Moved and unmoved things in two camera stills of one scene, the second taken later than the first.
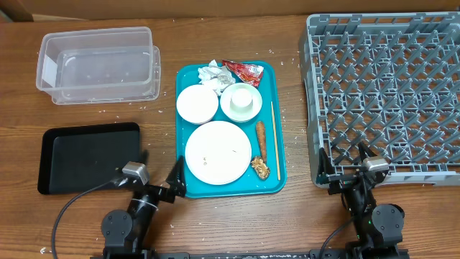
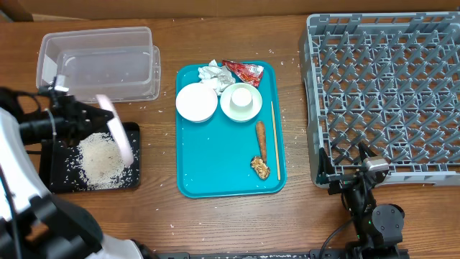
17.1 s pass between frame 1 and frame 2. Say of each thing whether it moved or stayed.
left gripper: moved
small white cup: stayed
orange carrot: stayed
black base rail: stayed
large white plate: moved
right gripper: stayed
